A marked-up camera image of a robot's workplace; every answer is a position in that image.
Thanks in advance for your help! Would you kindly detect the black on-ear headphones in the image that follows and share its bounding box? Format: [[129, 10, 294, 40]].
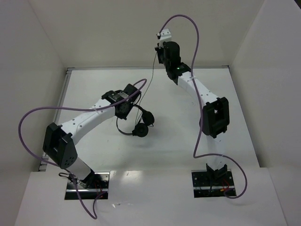
[[116, 104, 155, 137]]

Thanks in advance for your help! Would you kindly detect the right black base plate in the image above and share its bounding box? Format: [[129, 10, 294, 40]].
[[191, 170, 237, 198]]

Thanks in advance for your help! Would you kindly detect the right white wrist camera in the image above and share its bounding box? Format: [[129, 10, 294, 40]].
[[157, 29, 172, 48]]

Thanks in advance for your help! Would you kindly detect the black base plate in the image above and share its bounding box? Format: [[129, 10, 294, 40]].
[[59, 172, 110, 200], [191, 170, 237, 198]]

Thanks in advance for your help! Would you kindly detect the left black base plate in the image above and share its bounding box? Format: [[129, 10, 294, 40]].
[[59, 172, 110, 200]]

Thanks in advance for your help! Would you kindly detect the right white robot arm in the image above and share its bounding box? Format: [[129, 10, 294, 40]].
[[155, 41, 230, 186]]

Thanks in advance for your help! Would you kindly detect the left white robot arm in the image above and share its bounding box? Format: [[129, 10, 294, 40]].
[[43, 84, 141, 188]]

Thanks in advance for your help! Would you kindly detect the thin black headphone cable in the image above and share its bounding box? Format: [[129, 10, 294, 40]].
[[134, 50, 158, 128]]

